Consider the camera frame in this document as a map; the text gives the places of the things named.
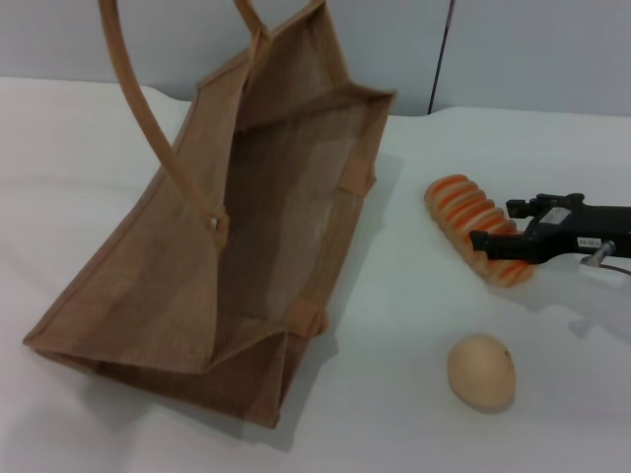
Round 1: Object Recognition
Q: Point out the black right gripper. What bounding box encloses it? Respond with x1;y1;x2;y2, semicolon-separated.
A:
468;193;631;262

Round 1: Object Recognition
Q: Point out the orange striped bread loaf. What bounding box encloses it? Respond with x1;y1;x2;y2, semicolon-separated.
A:
424;174;536;290

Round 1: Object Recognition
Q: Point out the round egg yolk pastry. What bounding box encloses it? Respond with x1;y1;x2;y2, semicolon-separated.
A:
447;333;517;410

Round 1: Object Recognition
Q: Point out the brown jute tote bag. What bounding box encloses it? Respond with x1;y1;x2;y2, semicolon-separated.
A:
22;0;398;428

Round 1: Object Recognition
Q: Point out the right arm cable with plug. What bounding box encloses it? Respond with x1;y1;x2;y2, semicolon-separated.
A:
581;239;631;275

